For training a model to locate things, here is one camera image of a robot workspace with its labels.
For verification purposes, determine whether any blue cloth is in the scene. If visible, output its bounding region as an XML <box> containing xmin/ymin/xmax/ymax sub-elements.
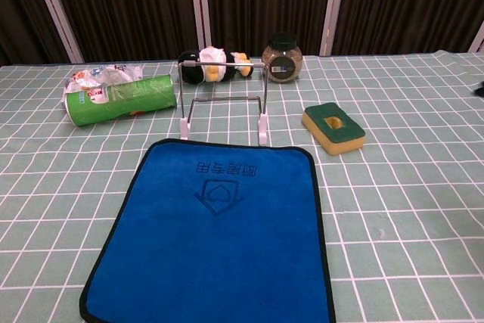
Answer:
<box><xmin>79</xmin><ymin>138</ymin><xmax>337</xmax><ymax>323</ymax></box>

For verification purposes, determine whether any yellow sponge with green pad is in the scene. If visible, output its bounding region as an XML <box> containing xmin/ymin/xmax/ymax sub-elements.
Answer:
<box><xmin>301</xmin><ymin>101</ymin><xmax>367</xmax><ymax>157</ymax></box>

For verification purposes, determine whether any green checked tablecloth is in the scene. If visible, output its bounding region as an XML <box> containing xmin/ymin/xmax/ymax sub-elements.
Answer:
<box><xmin>0</xmin><ymin>49</ymin><xmax>484</xmax><ymax>323</ymax></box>

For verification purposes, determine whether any glass jar with black lid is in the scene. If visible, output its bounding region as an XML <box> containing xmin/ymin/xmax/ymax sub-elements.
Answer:
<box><xmin>262</xmin><ymin>32</ymin><xmax>303</xmax><ymax>84</ymax></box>

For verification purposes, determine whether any black white plush penguin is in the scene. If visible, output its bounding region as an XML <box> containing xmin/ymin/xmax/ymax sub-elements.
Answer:
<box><xmin>177</xmin><ymin>46</ymin><xmax>254</xmax><ymax>85</ymax></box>

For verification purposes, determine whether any green chip can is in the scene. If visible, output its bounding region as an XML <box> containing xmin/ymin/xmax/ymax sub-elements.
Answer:
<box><xmin>63</xmin><ymin>74</ymin><xmax>178</xmax><ymax>128</ymax></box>

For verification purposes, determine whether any white crumpled snack bag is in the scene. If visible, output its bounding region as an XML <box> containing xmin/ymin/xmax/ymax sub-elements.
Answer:
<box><xmin>62</xmin><ymin>64</ymin><xmax>144</xmax><ymax>107</ymax></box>

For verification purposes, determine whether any white screen frame post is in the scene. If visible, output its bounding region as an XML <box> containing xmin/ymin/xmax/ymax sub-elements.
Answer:
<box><xmin>467</xmin><ymin>20</ymin><xmax>484</xmax><ymax>54</ymax></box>
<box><xmin>28</xmin><ymin>0</ymin><xmax>84</xmax><ymax>64</ymax></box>
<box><xmin>319</xmin><ymin>0</ymin><xmax>349</xmax><ymax>56</ymax></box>
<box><xmin>188</xmin><ymin>0</ymin><xmax>213</xmax><ymax>50</ymax></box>

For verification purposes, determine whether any metal wire rack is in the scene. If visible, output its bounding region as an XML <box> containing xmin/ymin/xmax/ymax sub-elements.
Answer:
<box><xmin>177</xmin><ymin>60</ymin><xmax>271</xmax><ymax>146</ymax></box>

